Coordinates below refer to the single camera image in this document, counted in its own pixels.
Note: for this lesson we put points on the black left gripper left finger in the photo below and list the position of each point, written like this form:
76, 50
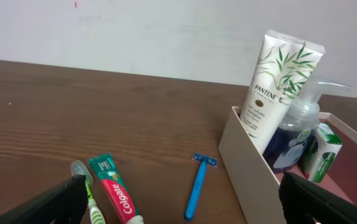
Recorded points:
64, 203

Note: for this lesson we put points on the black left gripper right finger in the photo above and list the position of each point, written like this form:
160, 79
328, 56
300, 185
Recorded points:
306, 202

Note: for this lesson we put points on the green white soap box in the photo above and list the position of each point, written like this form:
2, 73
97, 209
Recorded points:
320, 154

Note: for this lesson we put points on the white Pantene tube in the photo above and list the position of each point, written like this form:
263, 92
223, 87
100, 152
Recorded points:
283, 67

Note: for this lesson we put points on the green toothbrush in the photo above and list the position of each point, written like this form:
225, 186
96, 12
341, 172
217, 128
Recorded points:
96, 216

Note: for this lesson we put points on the white box pink interior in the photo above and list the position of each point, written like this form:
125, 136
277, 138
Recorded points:
256, 186

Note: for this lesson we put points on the Colgate toothpaste tube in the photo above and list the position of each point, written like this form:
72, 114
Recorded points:
105, 169

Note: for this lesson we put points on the blue disposable razor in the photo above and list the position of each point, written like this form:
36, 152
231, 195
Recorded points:
205, 161

